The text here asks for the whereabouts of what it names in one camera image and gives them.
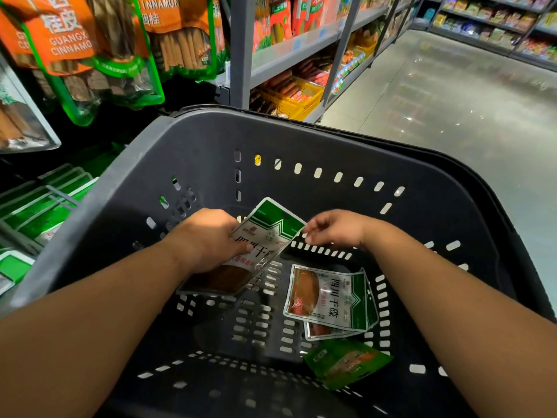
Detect person's left hand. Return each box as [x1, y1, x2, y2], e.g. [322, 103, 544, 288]
[165, 208, 254, 275]

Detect person's right hand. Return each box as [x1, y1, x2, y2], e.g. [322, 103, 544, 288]
[302, 208, 384, 251]

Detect black shopping basket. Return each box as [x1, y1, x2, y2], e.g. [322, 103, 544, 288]
[0, 107, 557, 418]

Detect green angelica slices packet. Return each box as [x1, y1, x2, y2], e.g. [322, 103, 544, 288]
[302, 337, 393, 390]

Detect row of green white packets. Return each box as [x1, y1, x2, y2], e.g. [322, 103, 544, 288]
[0, 163, 101, 249]

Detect row of clear green-top packets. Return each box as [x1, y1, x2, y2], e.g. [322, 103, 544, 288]
[0, 248, 36, 297]

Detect green orange Guangxi cinnamon bags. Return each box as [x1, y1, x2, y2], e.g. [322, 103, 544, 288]
[0, 0, 167, 127]
[135, 0, 229, 82]

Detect clear cinnamon packets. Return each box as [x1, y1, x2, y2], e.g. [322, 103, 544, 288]
[0, 52, 62, 155]

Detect person's right forearm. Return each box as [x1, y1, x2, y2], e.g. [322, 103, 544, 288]
[361, 217, 557, 418]

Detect person's left forearm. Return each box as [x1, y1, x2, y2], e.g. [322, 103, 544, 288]
[0, 239, 197, 418]

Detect row of red orange packets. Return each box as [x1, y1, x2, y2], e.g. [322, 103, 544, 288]
[252, 0, 349, 53]

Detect yellow display trays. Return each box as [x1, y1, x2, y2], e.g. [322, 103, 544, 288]
[252, 69, 325, 121]

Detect gray metal shelving unit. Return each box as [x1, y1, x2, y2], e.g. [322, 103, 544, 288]
[409, 0, 557, 73]
[228, 0, 428, 125]

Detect rows of colourful packaged goods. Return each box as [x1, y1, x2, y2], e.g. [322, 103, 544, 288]
[431, 0, 557, 62]

